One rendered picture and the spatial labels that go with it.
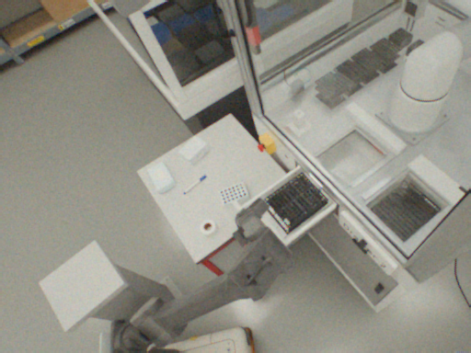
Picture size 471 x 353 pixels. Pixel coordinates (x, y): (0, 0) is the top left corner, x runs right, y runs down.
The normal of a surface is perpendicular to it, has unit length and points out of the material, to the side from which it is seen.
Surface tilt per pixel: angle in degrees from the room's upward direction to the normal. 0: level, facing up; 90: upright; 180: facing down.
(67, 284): 0
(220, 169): 0
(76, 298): 0
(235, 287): 57
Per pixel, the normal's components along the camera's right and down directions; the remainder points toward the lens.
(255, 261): 0.56, -0.22
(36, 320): -0.08, -0.43
